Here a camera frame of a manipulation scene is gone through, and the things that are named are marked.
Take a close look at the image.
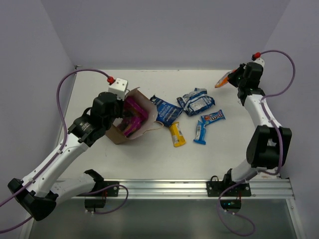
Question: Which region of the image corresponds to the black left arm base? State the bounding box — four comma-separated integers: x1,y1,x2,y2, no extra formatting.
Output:
84,181,119,211

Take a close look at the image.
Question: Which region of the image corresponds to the purple camera cable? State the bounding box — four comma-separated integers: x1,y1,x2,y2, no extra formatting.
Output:
0,69,115,235
216,49,297,237

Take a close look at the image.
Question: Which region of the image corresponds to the small magenta snack packet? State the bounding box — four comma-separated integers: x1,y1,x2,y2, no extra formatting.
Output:
117,117,142,137

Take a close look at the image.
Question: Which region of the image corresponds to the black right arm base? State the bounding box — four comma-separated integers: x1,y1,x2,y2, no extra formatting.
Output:
206,175,252,213

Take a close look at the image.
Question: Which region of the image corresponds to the light blue snack bar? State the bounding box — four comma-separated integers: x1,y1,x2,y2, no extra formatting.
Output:
193,120,206,145

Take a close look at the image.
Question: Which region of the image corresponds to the yellow snack packet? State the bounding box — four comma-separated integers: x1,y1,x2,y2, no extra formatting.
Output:
169,122,186,147

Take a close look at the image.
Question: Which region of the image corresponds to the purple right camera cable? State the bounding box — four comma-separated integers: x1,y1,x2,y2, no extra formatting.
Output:
216,49,297,237

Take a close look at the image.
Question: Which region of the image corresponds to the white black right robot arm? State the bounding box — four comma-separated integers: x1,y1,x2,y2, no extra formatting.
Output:
216,58,292,196

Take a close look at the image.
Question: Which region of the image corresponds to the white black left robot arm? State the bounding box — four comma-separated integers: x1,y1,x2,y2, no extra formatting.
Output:
8,92,124,221

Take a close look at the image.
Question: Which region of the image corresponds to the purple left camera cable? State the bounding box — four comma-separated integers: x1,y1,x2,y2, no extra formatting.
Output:
0,69,115,235

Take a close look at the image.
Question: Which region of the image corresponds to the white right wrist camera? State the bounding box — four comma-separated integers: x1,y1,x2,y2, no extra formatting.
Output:
251,52,265,68

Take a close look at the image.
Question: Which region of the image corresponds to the dark blue snack packet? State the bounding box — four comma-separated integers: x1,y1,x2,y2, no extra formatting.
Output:
150,95,183,127

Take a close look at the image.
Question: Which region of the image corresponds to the orange snack packet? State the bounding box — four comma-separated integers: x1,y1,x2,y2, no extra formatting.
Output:
214,71,233,88

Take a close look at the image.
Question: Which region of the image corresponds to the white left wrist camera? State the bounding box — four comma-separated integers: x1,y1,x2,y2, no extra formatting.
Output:
108,78,128,101

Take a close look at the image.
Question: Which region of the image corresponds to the aluminium mounting rail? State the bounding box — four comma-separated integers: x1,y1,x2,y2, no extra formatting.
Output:
72,178,296,200

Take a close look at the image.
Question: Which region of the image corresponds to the magenta snack wrapper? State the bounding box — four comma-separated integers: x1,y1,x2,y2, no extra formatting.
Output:
124,96,148,120

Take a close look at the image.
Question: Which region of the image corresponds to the blue white snack bag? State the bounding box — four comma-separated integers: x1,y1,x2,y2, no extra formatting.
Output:
176,88,215,117

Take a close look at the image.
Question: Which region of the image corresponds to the blue candy packet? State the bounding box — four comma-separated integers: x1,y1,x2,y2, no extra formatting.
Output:
201,110,226,125

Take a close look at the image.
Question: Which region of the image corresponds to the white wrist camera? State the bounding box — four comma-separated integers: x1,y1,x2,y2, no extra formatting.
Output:
251,52,265,68
108,78,128,101

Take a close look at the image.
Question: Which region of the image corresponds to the brown paper bag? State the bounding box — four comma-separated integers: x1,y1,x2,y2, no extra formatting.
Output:
105,87,163,144

